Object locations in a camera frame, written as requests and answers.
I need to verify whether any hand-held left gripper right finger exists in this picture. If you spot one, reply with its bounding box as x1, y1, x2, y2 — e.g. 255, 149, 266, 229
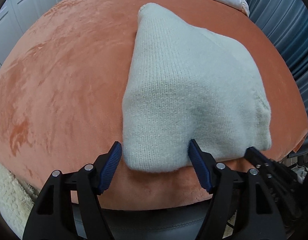
188, 139, 287, 240

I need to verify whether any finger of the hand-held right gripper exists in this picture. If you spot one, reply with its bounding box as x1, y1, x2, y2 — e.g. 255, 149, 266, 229
244, 147, 274, 168

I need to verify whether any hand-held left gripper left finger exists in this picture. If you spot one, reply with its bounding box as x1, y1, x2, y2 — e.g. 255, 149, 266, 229
23, 141, 123, 240

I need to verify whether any cream knit cardigan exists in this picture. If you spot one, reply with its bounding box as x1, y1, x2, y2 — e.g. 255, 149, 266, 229
121, 2, 272, 173

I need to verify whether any cream fluffy throw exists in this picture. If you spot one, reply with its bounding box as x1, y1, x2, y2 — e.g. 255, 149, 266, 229
0, 161, 41, 239

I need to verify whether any orange plush blanket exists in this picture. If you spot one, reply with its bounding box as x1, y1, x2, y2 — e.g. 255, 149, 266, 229
0, 0, 308, 204

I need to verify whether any blue grey curtain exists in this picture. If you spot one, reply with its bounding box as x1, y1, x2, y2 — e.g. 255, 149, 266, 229
244, 0, 308, 153

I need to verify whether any white panelled wardrobe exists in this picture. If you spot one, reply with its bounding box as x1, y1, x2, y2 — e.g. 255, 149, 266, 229
0, 0, 69, 73

